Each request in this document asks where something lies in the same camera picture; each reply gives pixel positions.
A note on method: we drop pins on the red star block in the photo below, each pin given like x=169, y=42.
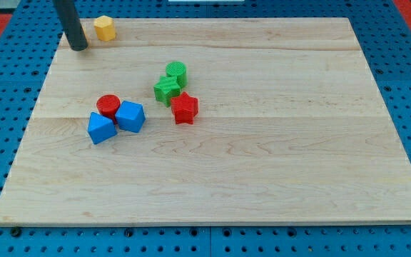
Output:
x=184, y=108

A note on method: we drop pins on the green star block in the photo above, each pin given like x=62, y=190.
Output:
x=166, y=88

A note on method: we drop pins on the blue triangle block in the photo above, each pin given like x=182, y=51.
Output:
x=100, y=128

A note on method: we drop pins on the green cylinder block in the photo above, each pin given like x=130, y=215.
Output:
x=179, y=70

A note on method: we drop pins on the blue cube block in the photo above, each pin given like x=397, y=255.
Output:
x=130, y=116

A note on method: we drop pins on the wooden board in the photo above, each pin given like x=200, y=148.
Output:
x=291, y=130

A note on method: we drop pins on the red cylinder block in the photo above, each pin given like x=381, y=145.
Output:
x=108, y=105

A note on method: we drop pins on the yellow hexagon block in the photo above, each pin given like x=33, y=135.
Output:
x=105, y=28

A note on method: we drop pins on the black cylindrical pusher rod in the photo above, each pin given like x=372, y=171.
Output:
x=70, y=21

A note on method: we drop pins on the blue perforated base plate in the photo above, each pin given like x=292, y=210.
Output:
x=26, y=51

